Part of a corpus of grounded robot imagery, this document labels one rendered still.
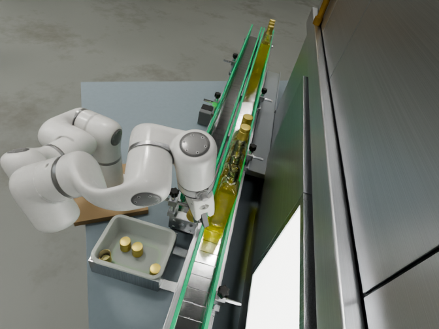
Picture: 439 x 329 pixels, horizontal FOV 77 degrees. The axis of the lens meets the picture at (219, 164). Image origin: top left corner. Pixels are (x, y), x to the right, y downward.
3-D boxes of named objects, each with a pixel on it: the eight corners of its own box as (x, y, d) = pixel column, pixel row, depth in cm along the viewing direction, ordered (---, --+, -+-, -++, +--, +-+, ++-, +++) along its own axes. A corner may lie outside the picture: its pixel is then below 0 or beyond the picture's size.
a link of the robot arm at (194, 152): (119, 162, 42) (127, 114, 47) (134, 192, 51) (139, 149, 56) (219, 161, 43) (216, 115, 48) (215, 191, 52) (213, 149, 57)
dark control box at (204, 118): (211, 128, 148) (213, 115, 142) (196, 124, 148) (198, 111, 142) (214, 119, 154) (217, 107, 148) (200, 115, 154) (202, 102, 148)
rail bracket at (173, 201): (201, 226, 90) (208, 204, 81) (152, 212, 90) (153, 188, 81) (204, 219, 92) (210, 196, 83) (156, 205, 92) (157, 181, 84)
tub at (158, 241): (159, 292, 86) (159, 281, 80) (90, 271, 86) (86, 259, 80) (176, 243, 98) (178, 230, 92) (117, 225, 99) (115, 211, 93)
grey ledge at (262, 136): (260, 189, 120) (268, 172, 112) (240, 183, 120) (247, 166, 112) (275, 86, 187) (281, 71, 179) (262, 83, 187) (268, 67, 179)
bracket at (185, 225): (193, 236, 95) (196, 225, 90) (167, 228, 95) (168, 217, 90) (196, 227, 97) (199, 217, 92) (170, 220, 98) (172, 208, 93)
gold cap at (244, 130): (247, 141, 87) (250, 131, 84) (236, 139, 87) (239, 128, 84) (247, 135, 90) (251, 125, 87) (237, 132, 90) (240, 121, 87)
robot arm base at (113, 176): (83, 198, 102) (76, 170, 91) (87, 173, 110) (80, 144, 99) (128, 195, 106) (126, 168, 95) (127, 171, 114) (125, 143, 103)
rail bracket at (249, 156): (257, 176, 112) (266, 153, 102) (240, 172, 112) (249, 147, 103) (257, 170, 115) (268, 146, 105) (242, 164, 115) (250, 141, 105)
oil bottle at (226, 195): (223, 230, 91) (238, 190, 76) (207, 226, 91) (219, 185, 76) (227, 217, 95) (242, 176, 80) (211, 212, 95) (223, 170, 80)
